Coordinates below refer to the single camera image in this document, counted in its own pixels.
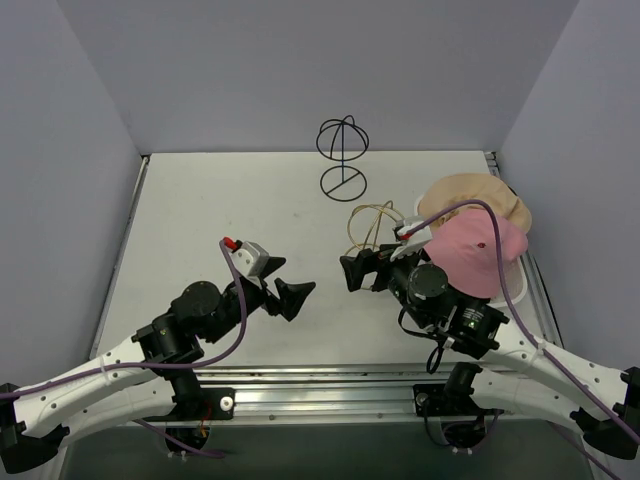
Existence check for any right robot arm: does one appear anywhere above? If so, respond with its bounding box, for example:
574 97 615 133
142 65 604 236
340 249 639 460

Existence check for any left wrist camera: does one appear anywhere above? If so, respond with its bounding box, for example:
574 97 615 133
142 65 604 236
231 241 270 278

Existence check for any pink bucket hat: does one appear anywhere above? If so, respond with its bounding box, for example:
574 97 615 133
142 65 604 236
423 208 529 298

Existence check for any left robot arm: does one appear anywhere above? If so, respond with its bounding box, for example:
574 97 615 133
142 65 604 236
1 272 316 474

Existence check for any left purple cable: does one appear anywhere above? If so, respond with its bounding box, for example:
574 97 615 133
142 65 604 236
0 238 249 401

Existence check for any purple cable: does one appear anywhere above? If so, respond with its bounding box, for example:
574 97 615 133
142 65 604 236
0 238 249 401
399 199 640 480

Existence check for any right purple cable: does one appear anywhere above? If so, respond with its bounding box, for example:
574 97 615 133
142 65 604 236
399 199 640 480

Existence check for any gold wire hat stand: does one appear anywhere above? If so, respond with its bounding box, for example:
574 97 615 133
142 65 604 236
342 200 404 293

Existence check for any beige bucket hat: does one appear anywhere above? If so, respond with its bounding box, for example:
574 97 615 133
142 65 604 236
416 173 532 233

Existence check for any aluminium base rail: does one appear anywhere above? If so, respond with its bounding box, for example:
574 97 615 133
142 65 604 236
124 367 551 426

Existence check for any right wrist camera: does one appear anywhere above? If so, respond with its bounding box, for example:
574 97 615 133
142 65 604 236
389 214 441 261

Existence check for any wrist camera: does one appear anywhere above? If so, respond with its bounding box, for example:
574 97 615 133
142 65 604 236
389 214 441 261
231 241 270 278

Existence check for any white perforated tray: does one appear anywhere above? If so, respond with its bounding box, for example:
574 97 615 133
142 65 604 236
412 197 530 309

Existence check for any black wire hat stand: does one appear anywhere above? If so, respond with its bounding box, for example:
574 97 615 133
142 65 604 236
315 114 371 203

